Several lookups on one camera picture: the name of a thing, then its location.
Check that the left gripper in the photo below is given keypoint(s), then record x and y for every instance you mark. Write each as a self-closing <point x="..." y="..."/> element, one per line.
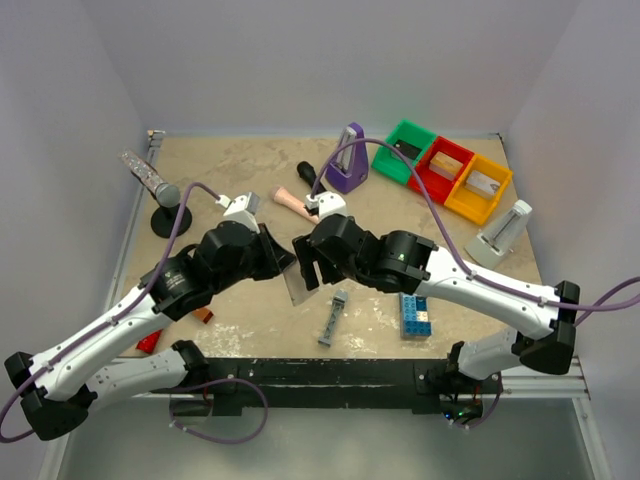
<point x="270" y="248"/>

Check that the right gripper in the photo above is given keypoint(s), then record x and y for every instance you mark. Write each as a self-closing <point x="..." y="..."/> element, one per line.
<point x="310" y="253"/>

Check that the beige card holder wallet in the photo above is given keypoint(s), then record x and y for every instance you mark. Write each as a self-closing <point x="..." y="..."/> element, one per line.
<point x="296" y="285"/>

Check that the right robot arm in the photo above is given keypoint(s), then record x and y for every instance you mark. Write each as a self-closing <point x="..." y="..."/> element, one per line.
<point x="540" y="320"/>

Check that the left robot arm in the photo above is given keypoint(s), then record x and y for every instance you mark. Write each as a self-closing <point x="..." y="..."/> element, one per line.
<point x="58" y="388"/>

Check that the black card in green bin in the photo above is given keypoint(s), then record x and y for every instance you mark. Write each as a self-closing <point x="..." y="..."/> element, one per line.
<point x="408" y="150"/>

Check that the tan card in red bin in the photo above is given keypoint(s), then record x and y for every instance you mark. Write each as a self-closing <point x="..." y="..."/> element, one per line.
<point x="445" y="166"/>

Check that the white card in yellow bin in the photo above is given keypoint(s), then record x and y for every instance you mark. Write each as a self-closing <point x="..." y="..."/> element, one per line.
<point x="482" y="185"/>

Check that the pink microphone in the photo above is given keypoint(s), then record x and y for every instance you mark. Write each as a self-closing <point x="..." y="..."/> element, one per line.
<point x="283" y="197"/>

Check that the grey truss beam piece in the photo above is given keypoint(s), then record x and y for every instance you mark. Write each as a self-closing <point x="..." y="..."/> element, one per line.
<point x="338" y="303"/>

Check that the black microphone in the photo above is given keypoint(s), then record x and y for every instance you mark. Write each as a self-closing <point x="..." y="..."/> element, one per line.
<point x="307" y="173"/>

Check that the purple metronome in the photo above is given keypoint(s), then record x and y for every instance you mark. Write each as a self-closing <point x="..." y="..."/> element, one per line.
<point x="349" y="169"/>

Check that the brown blue toy brick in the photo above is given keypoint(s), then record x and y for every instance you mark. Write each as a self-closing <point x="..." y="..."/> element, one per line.
<point x="204" y="315"/>

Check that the black round microphone stand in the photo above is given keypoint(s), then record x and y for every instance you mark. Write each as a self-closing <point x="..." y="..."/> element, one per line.
<point x="163" y="219"/>

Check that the green storage bin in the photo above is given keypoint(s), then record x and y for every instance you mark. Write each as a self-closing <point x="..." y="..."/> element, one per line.
<point x="409" y="141"/>

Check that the glitter microphone on stand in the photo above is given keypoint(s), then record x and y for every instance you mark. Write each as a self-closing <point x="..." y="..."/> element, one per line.
<point x="166" y="194"/>

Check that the blue toy brick block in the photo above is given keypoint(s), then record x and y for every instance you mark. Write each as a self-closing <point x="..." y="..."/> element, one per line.
<point x="414" y="317"/>

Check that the red glitter microphone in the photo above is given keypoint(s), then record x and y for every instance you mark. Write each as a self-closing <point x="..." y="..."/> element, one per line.
<point x="148" y="344"/>

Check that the red storage bin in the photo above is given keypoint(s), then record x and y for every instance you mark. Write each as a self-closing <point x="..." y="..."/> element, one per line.
<point x="438" y="187"/>

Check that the yellow storage bin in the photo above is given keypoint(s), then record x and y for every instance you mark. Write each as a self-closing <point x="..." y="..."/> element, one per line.
<point x="470" y="205"/>

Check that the white metronome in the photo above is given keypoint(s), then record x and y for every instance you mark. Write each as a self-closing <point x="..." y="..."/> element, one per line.
<point x="491" y="245"/>

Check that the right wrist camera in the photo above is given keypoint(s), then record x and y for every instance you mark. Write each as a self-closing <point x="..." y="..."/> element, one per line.
<point x="325" y="204"/>

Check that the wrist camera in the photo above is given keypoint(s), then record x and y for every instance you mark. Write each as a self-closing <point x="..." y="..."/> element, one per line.
<point x="241" y="209"/>
<point x="325" y="204"/>

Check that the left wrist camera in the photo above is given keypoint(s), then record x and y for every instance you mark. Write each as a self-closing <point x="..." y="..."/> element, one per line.
<point x="241" y="209"/>

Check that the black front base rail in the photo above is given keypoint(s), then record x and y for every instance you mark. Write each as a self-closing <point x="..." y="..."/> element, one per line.
<point x="417" y="385"/>

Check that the aluminium frame rail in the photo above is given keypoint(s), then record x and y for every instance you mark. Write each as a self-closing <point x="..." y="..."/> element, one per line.
<point x="118" y="279"/>

